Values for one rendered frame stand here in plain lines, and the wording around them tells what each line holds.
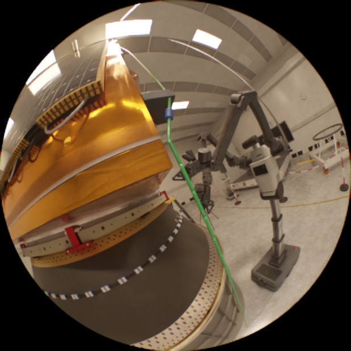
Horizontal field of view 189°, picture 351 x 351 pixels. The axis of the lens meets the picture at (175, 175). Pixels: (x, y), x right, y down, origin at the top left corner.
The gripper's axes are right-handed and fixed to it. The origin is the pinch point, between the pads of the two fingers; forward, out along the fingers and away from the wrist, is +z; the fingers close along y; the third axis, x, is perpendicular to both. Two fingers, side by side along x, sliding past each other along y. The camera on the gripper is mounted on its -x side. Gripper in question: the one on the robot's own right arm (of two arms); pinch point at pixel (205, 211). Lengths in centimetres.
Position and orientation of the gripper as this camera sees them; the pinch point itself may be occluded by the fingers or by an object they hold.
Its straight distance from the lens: 83.4
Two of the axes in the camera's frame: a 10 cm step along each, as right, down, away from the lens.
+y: 1.9, -1.9, -9.6
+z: -0.8, 9.7, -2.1
